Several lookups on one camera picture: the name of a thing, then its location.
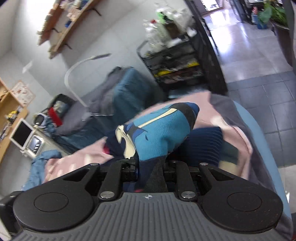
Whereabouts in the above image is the blue cartoon print garment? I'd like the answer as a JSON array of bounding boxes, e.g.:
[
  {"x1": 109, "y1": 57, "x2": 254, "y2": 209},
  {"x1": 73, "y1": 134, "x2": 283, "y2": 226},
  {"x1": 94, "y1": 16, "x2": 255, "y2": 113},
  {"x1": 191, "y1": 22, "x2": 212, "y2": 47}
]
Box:
[{"x1": 105, "y1": 102, "x2": 199, "y2": 193}]

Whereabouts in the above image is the red and grey pillow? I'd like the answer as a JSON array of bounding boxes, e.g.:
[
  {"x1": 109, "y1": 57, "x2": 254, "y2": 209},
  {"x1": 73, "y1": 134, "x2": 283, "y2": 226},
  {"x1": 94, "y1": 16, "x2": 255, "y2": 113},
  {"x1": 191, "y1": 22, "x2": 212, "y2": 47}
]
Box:
[{"x1": 48, "y1": 94, "x2": 75, "y2": 126}]

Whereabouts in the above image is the upper wooden wall shelf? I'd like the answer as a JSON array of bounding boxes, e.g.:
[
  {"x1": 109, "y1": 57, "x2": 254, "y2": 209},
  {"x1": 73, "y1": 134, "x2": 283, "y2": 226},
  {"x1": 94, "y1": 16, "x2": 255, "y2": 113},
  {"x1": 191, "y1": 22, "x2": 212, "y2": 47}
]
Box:
[{"x1": 37, "y1": 0, "x2": 101, "y2": 59}]

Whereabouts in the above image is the light blue sheet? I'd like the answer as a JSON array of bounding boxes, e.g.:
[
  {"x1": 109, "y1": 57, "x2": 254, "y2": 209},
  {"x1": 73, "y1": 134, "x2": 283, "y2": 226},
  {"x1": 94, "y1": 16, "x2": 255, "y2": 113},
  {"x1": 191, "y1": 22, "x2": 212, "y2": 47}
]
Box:
[{"x1": 22, "y1": 92, "x2": 292, "y2": 218}]

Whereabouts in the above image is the pink polka dot blanket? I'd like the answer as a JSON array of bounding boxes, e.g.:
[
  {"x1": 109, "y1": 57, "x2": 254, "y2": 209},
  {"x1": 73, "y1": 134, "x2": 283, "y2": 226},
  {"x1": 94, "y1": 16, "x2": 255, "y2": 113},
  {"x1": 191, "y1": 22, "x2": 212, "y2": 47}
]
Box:
[{"x1": 42, "y1": 91, "x2": 253, "y2": 183}]

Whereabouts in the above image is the grey towel on bed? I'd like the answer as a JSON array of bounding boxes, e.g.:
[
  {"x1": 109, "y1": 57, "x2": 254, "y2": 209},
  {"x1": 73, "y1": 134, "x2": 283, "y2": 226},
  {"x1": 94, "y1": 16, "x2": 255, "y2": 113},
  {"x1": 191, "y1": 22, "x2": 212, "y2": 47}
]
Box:
[{"x1": 88, "y1": 66, "x2": 131, "y2": 116}]

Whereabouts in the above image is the wooden wall shelf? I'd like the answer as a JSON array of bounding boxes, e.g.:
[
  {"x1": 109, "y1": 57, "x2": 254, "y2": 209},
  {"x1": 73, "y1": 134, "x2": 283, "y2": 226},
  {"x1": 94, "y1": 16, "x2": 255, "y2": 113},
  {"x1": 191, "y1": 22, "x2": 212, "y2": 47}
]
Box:
[
  {"x1": 37, "y1": 0, "x2": 101, "y2": 59},
  {"x1": 0, "y1": 80, "x2": 28, "y2": 162}
]

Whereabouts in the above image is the white gooseneck lamp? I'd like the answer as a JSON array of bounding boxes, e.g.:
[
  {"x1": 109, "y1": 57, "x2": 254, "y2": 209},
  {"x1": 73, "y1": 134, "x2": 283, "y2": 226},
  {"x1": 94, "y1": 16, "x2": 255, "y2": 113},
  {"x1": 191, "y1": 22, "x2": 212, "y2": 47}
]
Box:
[{"x1": 64, "y1": 53, "x2": 112, "y2": 108}]

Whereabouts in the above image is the white monitor device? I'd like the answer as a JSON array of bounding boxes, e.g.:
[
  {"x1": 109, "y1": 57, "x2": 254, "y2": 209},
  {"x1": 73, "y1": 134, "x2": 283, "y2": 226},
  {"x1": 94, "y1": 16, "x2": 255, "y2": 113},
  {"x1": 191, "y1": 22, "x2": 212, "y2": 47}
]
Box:
[{"x1": 9, "y1": 118, "x2": 45, "y2": 159}]

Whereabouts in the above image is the blue covered massage bed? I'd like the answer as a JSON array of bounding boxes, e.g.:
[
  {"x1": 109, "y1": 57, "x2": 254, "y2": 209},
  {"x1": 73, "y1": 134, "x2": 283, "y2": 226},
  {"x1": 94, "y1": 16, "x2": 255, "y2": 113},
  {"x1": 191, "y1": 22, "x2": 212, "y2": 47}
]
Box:
[{"x1": 51, "y1": 67, "x2": 157, "y2": 153}]

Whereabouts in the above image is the black wire trolley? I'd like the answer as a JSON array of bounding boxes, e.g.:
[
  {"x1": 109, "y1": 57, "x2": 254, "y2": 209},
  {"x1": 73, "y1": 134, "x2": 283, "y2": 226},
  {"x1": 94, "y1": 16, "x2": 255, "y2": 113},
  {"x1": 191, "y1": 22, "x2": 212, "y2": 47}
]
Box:
[{"x1": 137, "y1": 34, "x2": 206, "y2": 93}]

